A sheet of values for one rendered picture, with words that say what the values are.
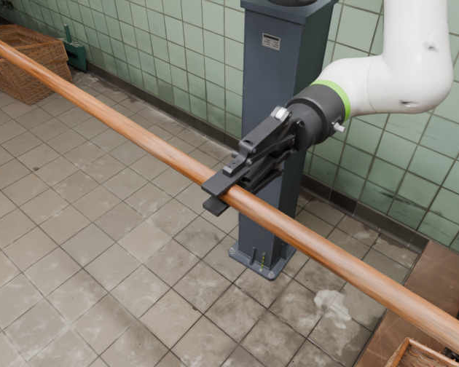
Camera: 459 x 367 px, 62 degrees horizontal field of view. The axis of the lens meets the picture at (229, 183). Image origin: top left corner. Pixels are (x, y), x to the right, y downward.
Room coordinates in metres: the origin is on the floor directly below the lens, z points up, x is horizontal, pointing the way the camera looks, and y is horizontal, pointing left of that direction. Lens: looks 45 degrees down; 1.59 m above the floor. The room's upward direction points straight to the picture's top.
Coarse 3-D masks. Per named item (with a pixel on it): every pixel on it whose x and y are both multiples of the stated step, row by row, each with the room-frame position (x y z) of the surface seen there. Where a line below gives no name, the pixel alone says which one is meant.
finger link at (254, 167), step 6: (288, 150) 0.47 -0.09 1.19; (270, 156) 0.46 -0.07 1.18; (282, 156) 0.46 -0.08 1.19; (288, 156) 0.47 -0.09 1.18; (258, 162) 0.45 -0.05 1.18; (264, 162) 0.45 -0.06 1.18; (270, 162) 0.45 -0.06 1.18; (276, 162) 0.45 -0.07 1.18; (252, 168) 0.44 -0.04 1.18; (258, 168) 0.44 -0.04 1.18; (264, 168) 0.44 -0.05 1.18; (270, 168) 0.45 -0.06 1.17; (252, 174) 0.43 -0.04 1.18; (258, 174) 0.43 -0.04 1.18; (264, 174) 0.43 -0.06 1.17; (240, 180) 0.42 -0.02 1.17; (246, 180) 0.42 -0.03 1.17; (252, 180) 0.42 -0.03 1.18; (258, 180) 0.42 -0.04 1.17; (252, 186) 0.41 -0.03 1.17; (252, 192) 0.40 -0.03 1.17
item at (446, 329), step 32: (32, 64) 0.72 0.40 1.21; (64, 96) 0.62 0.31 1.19; (128, 128) 0.51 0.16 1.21; (192, 160) 0.42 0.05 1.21; (288, 224) 0.30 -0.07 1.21; (320, 256) 0.26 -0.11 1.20; (352, 256) 0.26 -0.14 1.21; (384, 288) 0.22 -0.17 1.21; (416, 320) 0.18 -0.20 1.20; (448, 320) 0.18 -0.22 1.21
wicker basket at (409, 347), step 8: (408, 344) 0.35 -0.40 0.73; (416, 344) 0.35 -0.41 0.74; (400, 352) 0.33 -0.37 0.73; (408, 352) 0.35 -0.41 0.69; (416, 352) 0.34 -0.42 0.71; (424, 352) 0.33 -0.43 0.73; (432, 352) 0.33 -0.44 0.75; (440, 352) 0.33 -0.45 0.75; (392, 360) 0.32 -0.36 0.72; (400, 360) 0.35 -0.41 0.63; (408, 360) 0.34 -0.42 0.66; (416, 360) 0.33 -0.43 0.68; (424, 360) 0.33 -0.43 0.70; (432, 360) 0.32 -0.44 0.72; (440, 360) 0.31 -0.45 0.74; (448, 360) 0.31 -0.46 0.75
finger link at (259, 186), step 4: (272, 172) 0.46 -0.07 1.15; (276, 172) 0.46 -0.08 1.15; (280, 172) 0.47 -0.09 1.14; (264, 176) 0.45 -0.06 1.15; (268, 176) 0.45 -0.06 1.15; (272, 176) 0.45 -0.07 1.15; (276, 176) 0.46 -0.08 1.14; (264, 180) 0.44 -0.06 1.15; (268, 180) 0.44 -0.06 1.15; (272, 180) 0.45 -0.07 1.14; (256, 184) 0.43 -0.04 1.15; (260, 184) 0.43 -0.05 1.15; (264, 184) 0.44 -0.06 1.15; (256, 188) 0.42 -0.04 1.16; (260, 188) 0.43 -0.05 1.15; (256, 192) 0.42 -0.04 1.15
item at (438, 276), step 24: (432, 264) 0.65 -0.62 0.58; (456, 264) 0.65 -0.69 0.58; (408, 288) 0.57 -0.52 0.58; (432, 288) 0.57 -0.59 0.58; (456, 288) 0.57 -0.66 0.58; (456, 312) 0.50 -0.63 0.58; (384, 336) 0.43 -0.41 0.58; (408, 336) 0.43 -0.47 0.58; (360, 360) 0.37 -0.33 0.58; (384, 360) 0.37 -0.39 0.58
